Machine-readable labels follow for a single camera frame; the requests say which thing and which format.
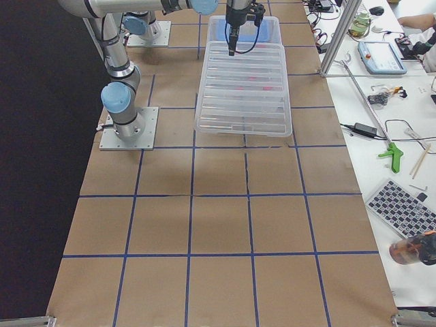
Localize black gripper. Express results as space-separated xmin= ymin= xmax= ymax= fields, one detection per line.
xmin=225 ymin=0 xmax=265 ymax=56

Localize clear plastic box lid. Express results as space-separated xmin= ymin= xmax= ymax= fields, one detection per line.
xmin=195 ymin=41 xmax=292 ymax=137

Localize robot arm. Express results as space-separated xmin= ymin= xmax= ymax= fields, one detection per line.
xmin=120 ymin=0 xmax=265 ymax=56
xmin=59 ymin=0 xmax=218 ymax=141

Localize person forearm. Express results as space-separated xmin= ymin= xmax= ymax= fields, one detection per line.
xmin=398 ymin=14 xmax=435 ymax=31

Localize clear plastic storage box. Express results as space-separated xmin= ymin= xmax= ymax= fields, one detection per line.
xmin=206 ymin=15 xmax=282 ymax=44

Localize glass jar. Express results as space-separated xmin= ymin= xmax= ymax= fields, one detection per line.
xmin=348 ymin=12 xmax=371 ymax=38

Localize black computer mouse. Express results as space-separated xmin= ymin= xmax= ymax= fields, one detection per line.
xmin=369 ymin=6 xmax=384 ymax=16

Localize teach pendant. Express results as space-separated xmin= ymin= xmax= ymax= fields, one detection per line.
xmin=358 ymin=42 xmax=407 ymax=75

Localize small metal parts clutter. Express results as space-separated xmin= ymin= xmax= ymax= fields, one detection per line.
xmin=367 ymin=84 xmax=408 ymax=106

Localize black power adapter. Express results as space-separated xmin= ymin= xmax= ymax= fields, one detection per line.
xmin=340 ymin=123 xmax=386 ymax=140

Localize metal grabber tool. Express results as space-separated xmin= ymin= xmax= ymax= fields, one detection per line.
xmin=334 ymin=52 xmax=403 ymax=173

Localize wooden chopsticks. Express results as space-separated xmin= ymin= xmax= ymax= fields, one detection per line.
xmin=409 ymin=144 xmax=431 ymax=179

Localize hex key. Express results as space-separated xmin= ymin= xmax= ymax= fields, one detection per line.
xmin=409 ymin=184 xmax=428 ymax=192

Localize calibration checker board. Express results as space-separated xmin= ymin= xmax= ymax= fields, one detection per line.
xmin=366 ymin=179 xmax=435 ymax=238

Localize black camera cable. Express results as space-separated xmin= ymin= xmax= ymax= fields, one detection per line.
xmin=233 ymin=3 xmax=266 ymax=55

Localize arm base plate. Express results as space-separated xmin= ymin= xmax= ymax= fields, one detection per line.
xmin=99 ymin=107 xmax=159 ymax=151
xmin=127 ymin=20 xmax=171 ymax=48

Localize aluminium frame post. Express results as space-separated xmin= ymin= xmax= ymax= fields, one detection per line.
xmin=320 ymin=0 xmax=362 ymax=77

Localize corner bracket right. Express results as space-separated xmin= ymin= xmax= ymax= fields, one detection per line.
xmin=391 ymin=307 xmax=435 ymax=327

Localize corner bracket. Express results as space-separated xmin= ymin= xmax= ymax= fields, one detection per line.
xmin=391 ymin=307 xmax=435 ymax=327
xmin=0 ymin=316 xmax=57 ymax=327

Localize corner bracket left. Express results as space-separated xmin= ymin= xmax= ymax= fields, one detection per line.
xmin=0 ymin=316 xmax=57 ymax=327

